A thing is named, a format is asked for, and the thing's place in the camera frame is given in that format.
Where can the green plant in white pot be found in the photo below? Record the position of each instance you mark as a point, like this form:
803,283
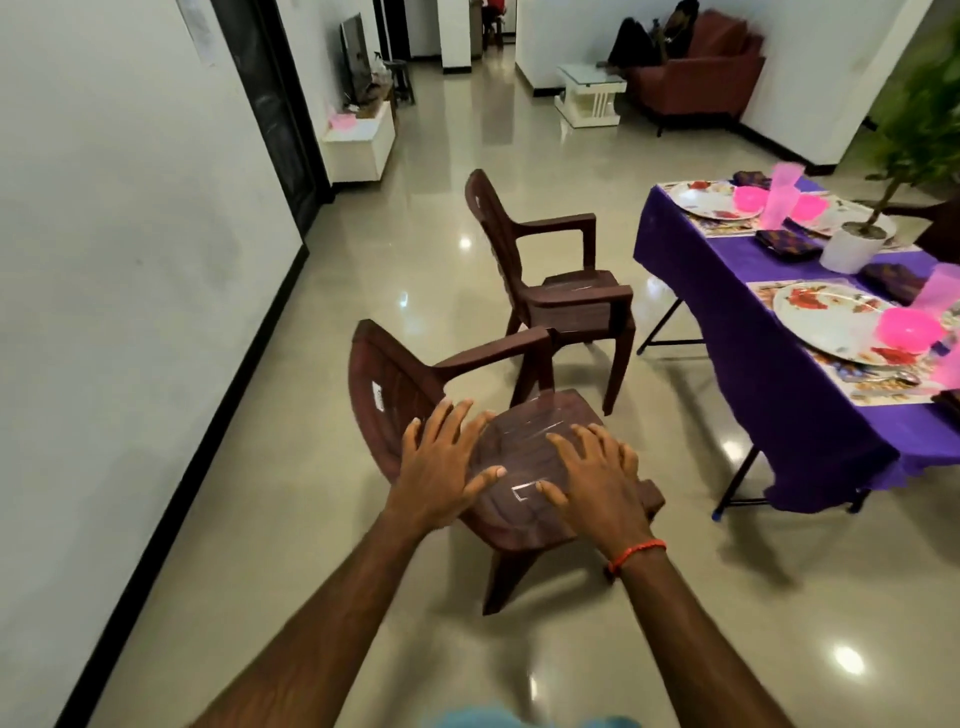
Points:
848,252

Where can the small pink object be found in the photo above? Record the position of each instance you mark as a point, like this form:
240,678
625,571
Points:
342,122

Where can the white low cabinet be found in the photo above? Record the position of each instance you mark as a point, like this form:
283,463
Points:
360,150

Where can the red wrist thread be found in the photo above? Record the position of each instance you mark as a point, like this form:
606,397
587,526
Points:
636,555

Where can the person's left forearm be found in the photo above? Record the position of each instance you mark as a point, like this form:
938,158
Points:
315,638

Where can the black television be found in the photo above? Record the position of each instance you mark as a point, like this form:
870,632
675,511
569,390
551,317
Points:
356,60

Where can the white small table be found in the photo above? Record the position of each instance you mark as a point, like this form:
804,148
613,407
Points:
590,98

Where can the purple tablecloth table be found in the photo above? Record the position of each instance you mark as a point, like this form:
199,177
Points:
750,375

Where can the brown armchair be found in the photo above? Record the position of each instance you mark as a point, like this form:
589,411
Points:
713,83

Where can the black stool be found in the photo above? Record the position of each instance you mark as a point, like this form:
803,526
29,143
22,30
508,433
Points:
398,78

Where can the person's teal t-shirt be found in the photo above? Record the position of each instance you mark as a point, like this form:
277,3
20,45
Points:
525,719

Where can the pink plastic bowl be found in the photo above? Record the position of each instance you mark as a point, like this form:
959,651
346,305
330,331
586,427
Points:
749,198
911,330

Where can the person's right forearm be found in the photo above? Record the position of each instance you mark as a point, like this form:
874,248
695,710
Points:
698,645

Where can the dark wooden door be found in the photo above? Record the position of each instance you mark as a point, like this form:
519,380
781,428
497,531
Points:
270,105

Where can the floral placemat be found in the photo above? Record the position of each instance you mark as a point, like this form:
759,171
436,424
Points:
863,383
720,228

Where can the brown plastic chair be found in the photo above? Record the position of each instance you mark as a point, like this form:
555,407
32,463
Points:
383,390
578,300

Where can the person's left hand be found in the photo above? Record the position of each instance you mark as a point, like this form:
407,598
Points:
435,480

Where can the white floral plate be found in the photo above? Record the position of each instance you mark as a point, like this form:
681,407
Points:
878,225
698,198
825,315

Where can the person's right hand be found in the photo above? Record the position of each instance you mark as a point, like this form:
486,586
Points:
600,495

